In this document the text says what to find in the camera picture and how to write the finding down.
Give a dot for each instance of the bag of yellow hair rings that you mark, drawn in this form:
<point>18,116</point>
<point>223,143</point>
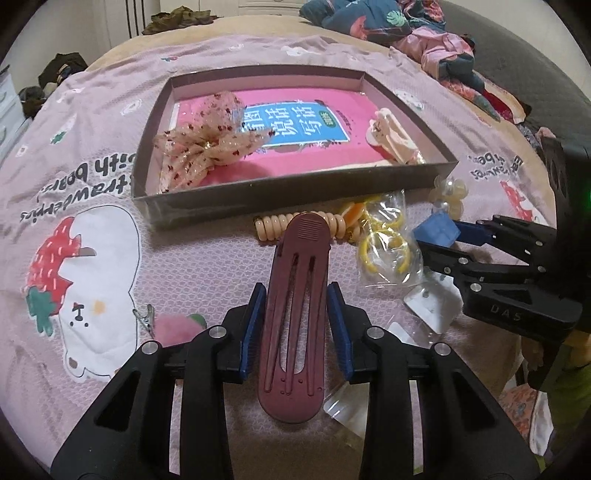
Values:
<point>383,249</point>

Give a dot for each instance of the sheer polka dot hair bow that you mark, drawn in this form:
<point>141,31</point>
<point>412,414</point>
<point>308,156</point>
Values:
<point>203,147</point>

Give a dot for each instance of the pink printed blanket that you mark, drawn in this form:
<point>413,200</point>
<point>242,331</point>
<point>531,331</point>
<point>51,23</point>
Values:
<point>207,277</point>

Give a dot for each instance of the grey headboard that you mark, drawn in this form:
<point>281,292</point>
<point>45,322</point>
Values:
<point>531,55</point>

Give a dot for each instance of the brown cardboard box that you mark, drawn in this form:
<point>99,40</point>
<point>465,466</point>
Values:
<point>207,203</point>

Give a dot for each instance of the maroon hair clip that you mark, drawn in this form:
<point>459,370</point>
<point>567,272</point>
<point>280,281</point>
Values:
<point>293,323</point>

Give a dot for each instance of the floral patterned cloth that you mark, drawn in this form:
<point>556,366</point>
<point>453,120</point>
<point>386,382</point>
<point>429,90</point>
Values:
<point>521,410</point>

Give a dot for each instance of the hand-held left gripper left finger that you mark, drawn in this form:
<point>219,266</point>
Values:
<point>256,332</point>

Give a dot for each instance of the olive clothes pile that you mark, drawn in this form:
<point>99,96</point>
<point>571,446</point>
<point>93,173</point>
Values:
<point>180,21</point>

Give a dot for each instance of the black bag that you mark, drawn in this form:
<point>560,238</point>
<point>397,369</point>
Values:
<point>62,69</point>

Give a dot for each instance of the person's right forearm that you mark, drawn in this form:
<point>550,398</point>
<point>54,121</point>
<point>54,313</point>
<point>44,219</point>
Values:
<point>575,369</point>

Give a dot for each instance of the teal floral quilt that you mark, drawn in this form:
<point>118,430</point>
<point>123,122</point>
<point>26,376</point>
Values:
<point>369,18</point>

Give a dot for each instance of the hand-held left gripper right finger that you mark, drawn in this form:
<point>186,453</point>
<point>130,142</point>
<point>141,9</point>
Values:
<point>339,337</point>

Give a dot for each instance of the pink patterned garment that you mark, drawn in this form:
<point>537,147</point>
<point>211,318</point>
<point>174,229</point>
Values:
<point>443,50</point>

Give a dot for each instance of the tan bed sheet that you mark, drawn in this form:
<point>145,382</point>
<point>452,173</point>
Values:
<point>258,27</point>

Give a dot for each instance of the small blue box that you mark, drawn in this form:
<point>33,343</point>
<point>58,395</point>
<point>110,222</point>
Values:
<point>436,230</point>

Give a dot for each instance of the pink book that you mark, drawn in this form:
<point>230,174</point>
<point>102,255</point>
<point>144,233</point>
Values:
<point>286,157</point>

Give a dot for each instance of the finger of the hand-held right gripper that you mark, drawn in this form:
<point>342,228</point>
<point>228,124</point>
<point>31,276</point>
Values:
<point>452,265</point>
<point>475,232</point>

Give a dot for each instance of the dark cloth pile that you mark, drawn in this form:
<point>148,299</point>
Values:
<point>32,99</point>

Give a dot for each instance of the earring card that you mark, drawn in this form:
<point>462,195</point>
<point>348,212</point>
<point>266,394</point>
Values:
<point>434,307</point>

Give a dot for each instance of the clear bag with white card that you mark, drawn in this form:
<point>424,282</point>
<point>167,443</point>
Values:
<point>344,410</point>

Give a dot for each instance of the pink plush hair clip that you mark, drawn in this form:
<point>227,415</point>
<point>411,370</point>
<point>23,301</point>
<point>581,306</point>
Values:
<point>178,327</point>

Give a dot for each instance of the white drawer cabinet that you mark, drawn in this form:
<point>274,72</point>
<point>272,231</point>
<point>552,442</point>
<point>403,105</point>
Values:
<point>9,106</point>

